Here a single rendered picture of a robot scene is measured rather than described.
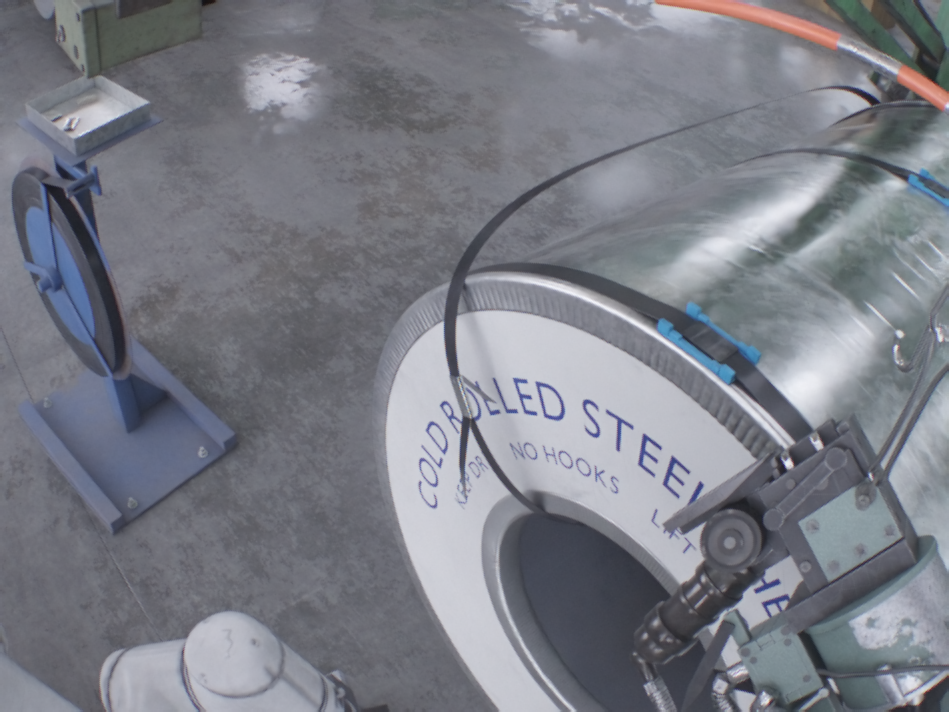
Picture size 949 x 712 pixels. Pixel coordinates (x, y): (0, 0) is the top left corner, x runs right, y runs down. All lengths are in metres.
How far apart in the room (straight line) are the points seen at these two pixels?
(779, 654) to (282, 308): 2.51
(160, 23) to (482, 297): 0.64
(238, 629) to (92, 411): 2.09
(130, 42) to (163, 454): 1.58
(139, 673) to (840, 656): 0.65
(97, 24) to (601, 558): 1.27
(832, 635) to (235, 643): 0.52
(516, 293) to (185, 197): 2.71
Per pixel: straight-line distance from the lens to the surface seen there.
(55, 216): 2.16
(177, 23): 1.37
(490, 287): 1.17
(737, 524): 0.79
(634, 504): 1.14
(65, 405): 2.91
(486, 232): 1.25
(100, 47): 1.33
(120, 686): 0.90
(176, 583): 2.41
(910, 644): 0.75
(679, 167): 4.08
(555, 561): 1.62
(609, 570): 1.71
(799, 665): 0.80
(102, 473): 2.67
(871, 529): 0.75
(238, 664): 0.80
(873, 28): 2.05
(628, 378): 1.04
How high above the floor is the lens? 1.99
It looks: 44 degrees down
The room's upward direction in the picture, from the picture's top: 5 degrees clockwise
